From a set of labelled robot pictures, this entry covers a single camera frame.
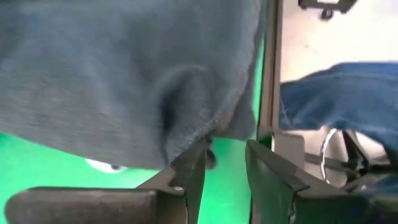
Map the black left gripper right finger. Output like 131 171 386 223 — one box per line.
245 139 398 224

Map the black garment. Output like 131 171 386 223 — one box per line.
0 0 268 170

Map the white paper hang tag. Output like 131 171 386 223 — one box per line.
85 158 128 174

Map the person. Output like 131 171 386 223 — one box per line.
278 61 398 155

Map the black office chair base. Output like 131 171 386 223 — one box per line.
304 129 398 194
297 0 358 21

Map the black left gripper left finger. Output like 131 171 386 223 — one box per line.
4 138 208 224

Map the silver chair foot ring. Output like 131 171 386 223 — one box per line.
319 128 340 185

